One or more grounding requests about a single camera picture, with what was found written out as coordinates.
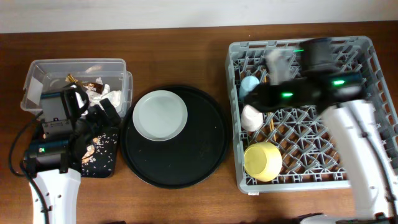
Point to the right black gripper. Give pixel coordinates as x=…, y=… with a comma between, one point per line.
x=259, y=98

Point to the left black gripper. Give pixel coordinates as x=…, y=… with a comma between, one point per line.
x=97, y=112

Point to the white napkin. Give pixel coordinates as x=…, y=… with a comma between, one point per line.
x=115, y=96

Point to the blue plastic cup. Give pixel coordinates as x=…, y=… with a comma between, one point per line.
x=247, y=85

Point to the pink plastic cup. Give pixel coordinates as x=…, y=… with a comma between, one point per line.
x=251, y=119

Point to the gold snack wrapper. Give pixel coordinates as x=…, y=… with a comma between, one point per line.
x=92, y=86

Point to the light grey plate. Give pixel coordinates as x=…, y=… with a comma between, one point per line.
x=160, y=115

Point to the yellow bowl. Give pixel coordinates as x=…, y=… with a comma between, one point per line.
x=262, y=161

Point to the wooden chopstick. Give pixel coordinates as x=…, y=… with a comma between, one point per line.
x=271, y=124

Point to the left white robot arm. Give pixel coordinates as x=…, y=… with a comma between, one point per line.
x=55, y=195

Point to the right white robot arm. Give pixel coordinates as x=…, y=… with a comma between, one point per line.
x=340, y=99

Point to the grey dishwasher rack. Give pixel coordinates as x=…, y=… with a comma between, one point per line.
x=309, y=157

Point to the clear plastic waste bin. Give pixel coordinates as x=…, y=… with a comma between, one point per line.
x=50, y=74

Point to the black rectangular tray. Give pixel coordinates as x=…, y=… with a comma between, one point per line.
x=62, y=153

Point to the food scraps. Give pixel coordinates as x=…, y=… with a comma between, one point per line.
x=100, y=158

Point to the round black serving tray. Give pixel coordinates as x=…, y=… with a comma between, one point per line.
x=191, y=156

